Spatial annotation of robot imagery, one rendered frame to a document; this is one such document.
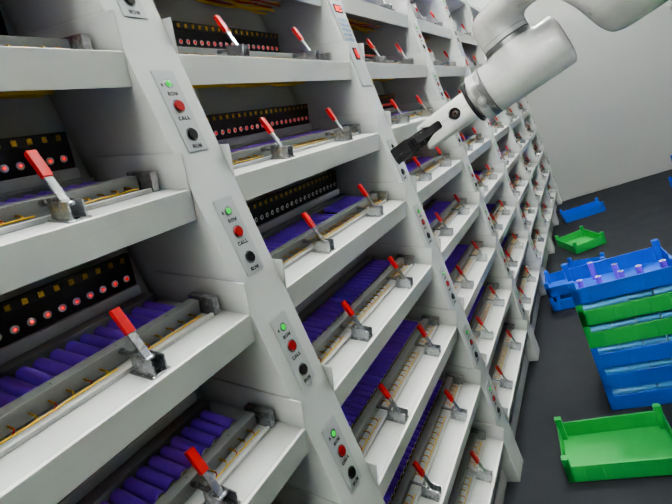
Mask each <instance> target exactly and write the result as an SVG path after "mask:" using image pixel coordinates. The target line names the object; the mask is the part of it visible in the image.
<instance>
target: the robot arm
mask: <svg viewBox="0 0 672 504"><path fill-rule="evenodd" d="M535 1H536V0H491V1H490V2H489V3H488V4H487V5H486V6H485V7H484V8H483V9H482V10H481V11H480V12H479V13H478V15H477V16H476V18H475V19H474V22H473V24H472V32H473V35H474V37H475V39H476V41H477V43H478V44H479V46H480V48H481V49H482V51H483V52H484V54H485V56H486V58H487V62H486V63H485V64H484V65H482V66H481V67H480V68H479V69H477V70H476V71H474V72H473V73H472V74H470V75H469V76H468V77H466V78H465V80H464V81H465V83H463V84H461V87H460V88H461V91H462V93H461V94H459V95H458V96H456V97H455V98H454V99H452V100H451V101H450V102H448V103H447V104H446V105H444V106H443V107H442V108H440V109H439V110H438V111H436V112H435V113H434V114H432V115H431V116H430V117H429V118H427V119H426V120H425V121H424V122H423V123H421V124H420V125H419V126H418V127H417V131H418V130H419V131H418V132H417V133H415V134H414V135H412V136H411V137H410V138H408V139H405V140H404V141H402V142H401V143H400V144H398V145H397V146H396V147H394V148H393V149H391V150H390V153H391V154H392V156H393V157H394V159H395V160H396V162H397V163H398V164H400V163H402V162H403V161H406V160H407V159H409V158H410V157H412V156H413V155H414V154H416V153H417V152H419V151H420V150H421V149H420V148H423V147H424V146H426V145H427V144H428V145H429V147H428V148H429V149H433V148H435V147H437V146H438V145H440V144H441V143H443V142H444V141H446V140H447V139H449V138H450V137H452V136H453V135H454V134H456V133H457V132H459V131H460V130H462V129H463V128H465V127H466V126H468V125H469V124H471V123H472V122H473V121H474V120H476V119H477V118H479V119H480V120H482V121H484V120H486V119H487V118H488V119H492V118H493V117H495V116H496V115H498V114H499V113H501V112H502V111H504V110H505V109H507V108H508V107H510V106H511V105H513V104H514V103H516V102H517V101H519V100H520V99H522V98H523V97H525V96H526V95H528V94H529V93H531V92H532V91H534V90H535V89H537V88H538V87H540V86H541V85H543V84H544V83H546V82H547V81H549V80H550V79H552V78H553V77H555V76H556V75H558V74H559V73H561V72H562V71H564V70H565V69H567V68H568V67H570V66H571V65H573V64H574V63H576V62H577V54H576V51H575V49H574V47H573V45H572V43H571V41H570V40H569V38H568V36H567V35H566V33H565V31H564V30H563V28H562V27H561V25H560V24H559V23H558V21H557V20H556V19H555V18H553V17H551V16H548V17H546V18H545V19H544V20H542V21H541V22H540V23H538V24H537V25H536V26H533V27H532V26H530V25H529V23H528V22H527V20H526V18H525V16H524V13H525V10H526V9H527V8H528V7H529V6H530V5H531V4H532V3H534V2H535ZM562 1H564V2H566V3H568V4H570V5H572V6H573V7H575V8H576V9H578V10H579V11H580V12H582V13H583V14H584V15H585V16H587V17H588V18H589V19H590V20H591V21H593V22H594V23H595V24H596V25H598V26H599V27H600V28H602V29H604V30H606V31H609V32H616V31H620V30H623V29H625V28H627V27H629V26H631V25H632V24H634V23H636V22H637V21H639V20H640V19H642V18H643V17H645V16H646V15H648V14H649V13H651V12H652V11H654V10H655V9H657V8H658V7H660V6H661V5H663V4H664V3H666V2H667V1H669V0H562Z"/></svg>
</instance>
